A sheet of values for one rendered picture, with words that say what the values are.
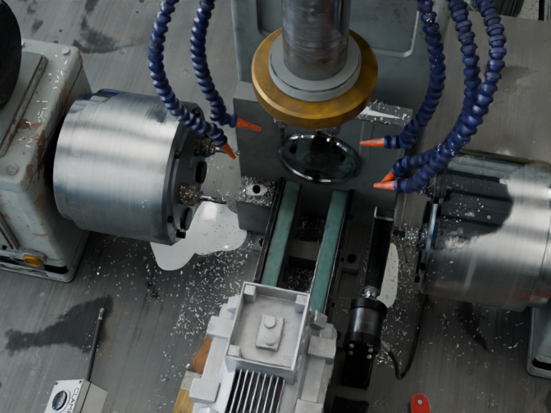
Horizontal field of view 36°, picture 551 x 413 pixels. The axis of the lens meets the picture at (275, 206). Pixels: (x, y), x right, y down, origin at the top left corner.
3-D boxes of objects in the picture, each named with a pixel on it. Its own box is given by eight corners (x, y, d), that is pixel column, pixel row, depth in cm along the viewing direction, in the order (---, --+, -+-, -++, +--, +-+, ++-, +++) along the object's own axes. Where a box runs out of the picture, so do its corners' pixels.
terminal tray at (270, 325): (244, 300, 130) (242, 280, 124) (311, 313, 129) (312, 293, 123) (225, 373, 124) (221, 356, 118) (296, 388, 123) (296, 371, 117)
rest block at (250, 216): (245, 203, 171) (242, 171, 161) (279, 210, 170) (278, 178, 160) (238, 229, 168) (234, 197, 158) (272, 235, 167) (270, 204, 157)
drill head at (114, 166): (53, 129, 167) (17, 44, 146) (232, 160, 163) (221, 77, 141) (6, 238, 155) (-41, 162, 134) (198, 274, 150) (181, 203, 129)
